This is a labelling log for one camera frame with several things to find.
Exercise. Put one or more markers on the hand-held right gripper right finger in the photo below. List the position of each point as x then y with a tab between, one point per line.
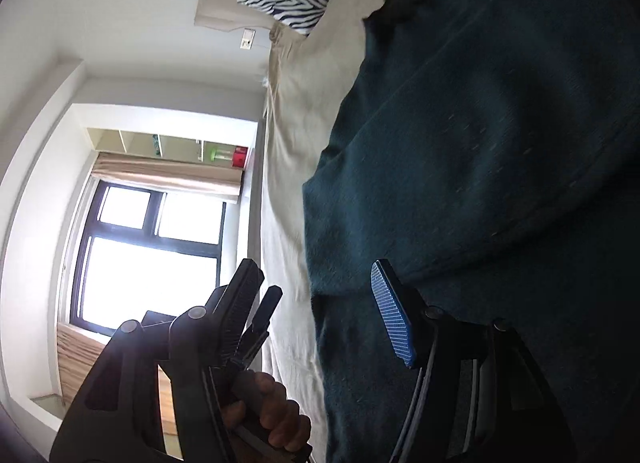
392	313

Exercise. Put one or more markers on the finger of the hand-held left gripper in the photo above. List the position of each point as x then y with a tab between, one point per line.
265	313

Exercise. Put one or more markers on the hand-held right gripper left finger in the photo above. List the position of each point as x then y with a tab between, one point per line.
240	303

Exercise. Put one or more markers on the dark teal knit sweater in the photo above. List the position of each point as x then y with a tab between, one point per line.
475	143

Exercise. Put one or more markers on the person's left hand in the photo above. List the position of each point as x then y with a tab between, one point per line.
280	413

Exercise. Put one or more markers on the black framed window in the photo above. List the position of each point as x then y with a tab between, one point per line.
145	253

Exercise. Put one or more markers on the red box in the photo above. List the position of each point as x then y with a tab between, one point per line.
240	156

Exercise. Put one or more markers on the beige curtain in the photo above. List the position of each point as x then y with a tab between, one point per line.
165	175

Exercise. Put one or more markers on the green lid jar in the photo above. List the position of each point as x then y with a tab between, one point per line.
219	153

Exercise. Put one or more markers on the beige bed sheet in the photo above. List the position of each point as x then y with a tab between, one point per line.
295	118

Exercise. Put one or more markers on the white wall shelf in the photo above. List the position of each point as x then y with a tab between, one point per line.
130	140

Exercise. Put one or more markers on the white wall socket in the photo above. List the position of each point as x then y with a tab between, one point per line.
247	39

